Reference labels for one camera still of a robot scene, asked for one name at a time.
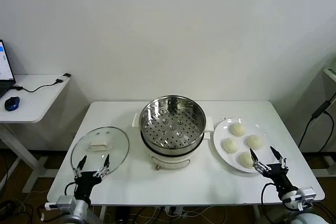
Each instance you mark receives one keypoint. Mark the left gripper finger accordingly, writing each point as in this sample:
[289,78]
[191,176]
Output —
[80,167]
[103,169]

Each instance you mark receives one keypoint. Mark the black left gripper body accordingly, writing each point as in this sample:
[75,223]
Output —
[84,184]

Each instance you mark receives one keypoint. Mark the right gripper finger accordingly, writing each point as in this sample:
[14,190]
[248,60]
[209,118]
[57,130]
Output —
[283,162]
[258,165]

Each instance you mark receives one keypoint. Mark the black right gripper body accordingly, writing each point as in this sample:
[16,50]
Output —
[279,176]

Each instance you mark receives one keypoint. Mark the white steamed baozi bun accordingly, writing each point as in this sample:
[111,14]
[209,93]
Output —
[231,145]
[254,141]
[237,129]
[245,160]

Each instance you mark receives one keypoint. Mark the round glass pot lid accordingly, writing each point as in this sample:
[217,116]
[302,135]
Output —
[115,140]

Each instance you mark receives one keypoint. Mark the steel perforated steamer basket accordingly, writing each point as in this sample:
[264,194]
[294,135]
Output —
[157,129]

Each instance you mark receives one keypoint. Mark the round white plate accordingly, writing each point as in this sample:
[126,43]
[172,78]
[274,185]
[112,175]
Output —
[223,134]

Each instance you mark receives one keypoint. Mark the white electric cooker pot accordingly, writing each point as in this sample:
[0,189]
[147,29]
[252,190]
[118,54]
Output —
[170,161]

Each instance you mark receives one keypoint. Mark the white side desk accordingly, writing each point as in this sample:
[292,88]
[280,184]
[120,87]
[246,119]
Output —
[39,103]

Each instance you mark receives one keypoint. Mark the white power strip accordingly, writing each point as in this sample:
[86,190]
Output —
[172,209]

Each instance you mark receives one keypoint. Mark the blue computer mouse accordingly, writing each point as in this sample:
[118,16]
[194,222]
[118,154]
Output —
[11,103]

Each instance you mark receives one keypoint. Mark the black open laptop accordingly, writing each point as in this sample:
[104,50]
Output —
[4,61]

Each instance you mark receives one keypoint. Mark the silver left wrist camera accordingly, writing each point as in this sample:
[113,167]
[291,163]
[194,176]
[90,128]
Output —
[64,201]

